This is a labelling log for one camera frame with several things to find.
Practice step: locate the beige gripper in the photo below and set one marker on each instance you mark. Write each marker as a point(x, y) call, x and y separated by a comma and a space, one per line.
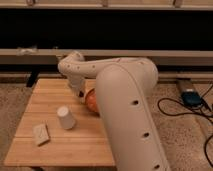
point(77, 85)

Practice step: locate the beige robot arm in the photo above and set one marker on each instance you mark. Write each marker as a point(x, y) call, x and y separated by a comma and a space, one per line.
point(121, 88)

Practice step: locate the orange ceramic bowl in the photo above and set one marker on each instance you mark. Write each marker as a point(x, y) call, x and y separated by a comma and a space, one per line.
point(90, 101)

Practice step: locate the white paper cup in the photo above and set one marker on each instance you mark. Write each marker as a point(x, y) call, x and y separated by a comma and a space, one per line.
point(66, 119)

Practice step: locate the wooden table board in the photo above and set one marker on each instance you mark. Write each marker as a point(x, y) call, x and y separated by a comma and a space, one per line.
point(84, 145)

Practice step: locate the beige sponge block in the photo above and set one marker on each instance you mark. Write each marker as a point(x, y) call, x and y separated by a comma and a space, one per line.
point(41, 134)

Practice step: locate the grey power strip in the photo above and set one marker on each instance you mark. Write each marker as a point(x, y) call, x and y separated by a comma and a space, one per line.
point(185, 85)

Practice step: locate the blue power adapter box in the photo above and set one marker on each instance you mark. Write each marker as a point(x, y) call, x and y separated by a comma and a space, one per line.
point(191, 99)

